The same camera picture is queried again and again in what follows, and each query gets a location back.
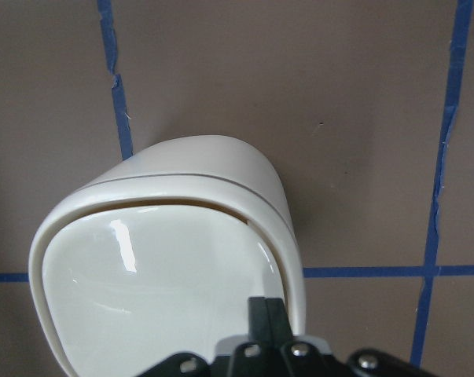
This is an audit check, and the white plastic trash can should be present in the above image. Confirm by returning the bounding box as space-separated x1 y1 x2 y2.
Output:
28 135 306 376

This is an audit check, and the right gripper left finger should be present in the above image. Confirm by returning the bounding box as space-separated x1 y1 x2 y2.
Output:
142 297 269 376

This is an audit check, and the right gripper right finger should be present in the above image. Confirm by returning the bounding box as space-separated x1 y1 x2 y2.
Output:
265 298 433 376

